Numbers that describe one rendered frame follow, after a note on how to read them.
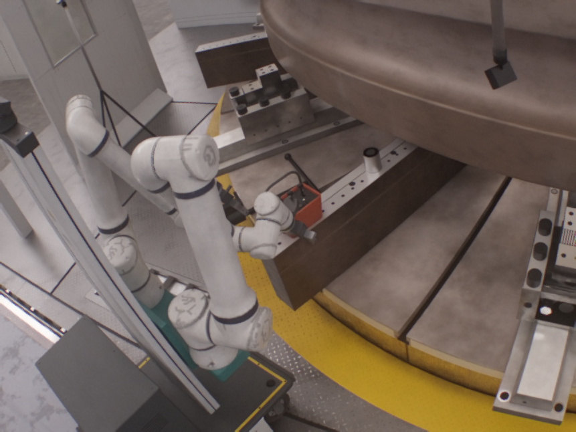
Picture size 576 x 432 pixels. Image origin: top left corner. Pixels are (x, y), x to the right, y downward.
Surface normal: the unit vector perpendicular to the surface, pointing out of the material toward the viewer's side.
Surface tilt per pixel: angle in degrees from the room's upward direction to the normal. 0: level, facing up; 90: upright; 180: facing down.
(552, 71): 90
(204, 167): 87
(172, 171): 81
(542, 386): 0
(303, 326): 0
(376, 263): 0
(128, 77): 90
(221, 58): 90
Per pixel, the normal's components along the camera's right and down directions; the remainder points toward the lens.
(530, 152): -0.53, 0.66
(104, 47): 0.85, 0.18
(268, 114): 0.28, 0.61
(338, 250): 0.62, 0.42
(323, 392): -0.22, -0.71
